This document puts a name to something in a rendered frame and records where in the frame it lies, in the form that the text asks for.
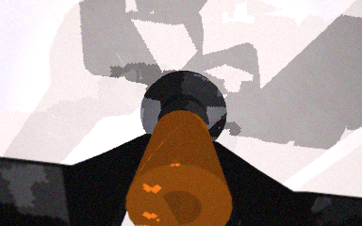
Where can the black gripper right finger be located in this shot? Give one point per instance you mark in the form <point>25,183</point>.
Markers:
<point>259,200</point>

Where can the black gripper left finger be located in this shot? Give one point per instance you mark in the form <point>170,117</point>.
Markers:
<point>91,192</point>

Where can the orange cylindrical knob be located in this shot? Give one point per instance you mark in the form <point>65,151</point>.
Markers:
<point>179,181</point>

